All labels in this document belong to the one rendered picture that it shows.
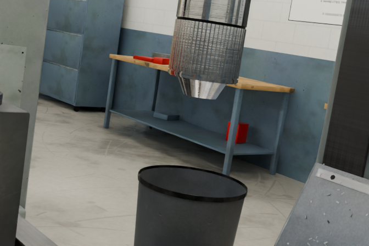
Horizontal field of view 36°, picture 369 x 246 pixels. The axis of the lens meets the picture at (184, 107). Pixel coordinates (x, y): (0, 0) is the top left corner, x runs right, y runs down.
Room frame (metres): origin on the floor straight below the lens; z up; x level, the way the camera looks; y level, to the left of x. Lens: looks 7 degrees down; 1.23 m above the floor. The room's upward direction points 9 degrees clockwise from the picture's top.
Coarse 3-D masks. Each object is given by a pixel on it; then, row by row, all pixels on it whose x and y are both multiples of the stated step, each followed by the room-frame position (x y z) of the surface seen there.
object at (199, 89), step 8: (184, 80) 0.36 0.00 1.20; (192, 80) 0.36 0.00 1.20; (184, 88) 0.37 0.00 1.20; (192, 88) 0.36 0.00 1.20; (200, 88) 0.36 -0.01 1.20; (208, 88) 0.36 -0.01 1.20; (216, 88) 0.36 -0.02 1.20; (192, 96) 0.36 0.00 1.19; (200, 96) 0.36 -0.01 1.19; (208, 96) 0.36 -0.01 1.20; (216, 96) 0.37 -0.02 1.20
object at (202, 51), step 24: (192, 0) 0.36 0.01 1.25; (216, 0) 0.35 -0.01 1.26; (240, 0) 0.36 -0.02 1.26; (192, 24) 0.35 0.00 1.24; (216, 24) 0.35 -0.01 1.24; (240, 24) 0.36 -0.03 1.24; (192, 48) 0.35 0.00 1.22; (216, 48) 0.35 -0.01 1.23; (240, 48) 0.36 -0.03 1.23; (192, 72) 0.35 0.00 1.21; (216, 72) 0.35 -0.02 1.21
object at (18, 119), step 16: (0, 96) 0.64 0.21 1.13; (0, 112) 0.61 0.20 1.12; (16, 112) 0.62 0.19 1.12; (0, 128) 0.61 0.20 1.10; (16, 128) 0.62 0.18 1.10; (0, 144) 0.61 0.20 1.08; (16, 144) 0.62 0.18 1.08; (0, 160) 0.61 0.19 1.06; (16, 160) 0.63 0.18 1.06; (0, 176) 0.62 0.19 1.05; (16, 176) 0.63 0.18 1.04; (0, 192) 0.62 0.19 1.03; (16, 192) 0.63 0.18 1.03; (0, 208) 0.62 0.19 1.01; (16, 208) 0.63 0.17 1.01; (0, 224) 0.62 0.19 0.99; (16, 224) 0.63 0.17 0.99; (0, 240) 0.62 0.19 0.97
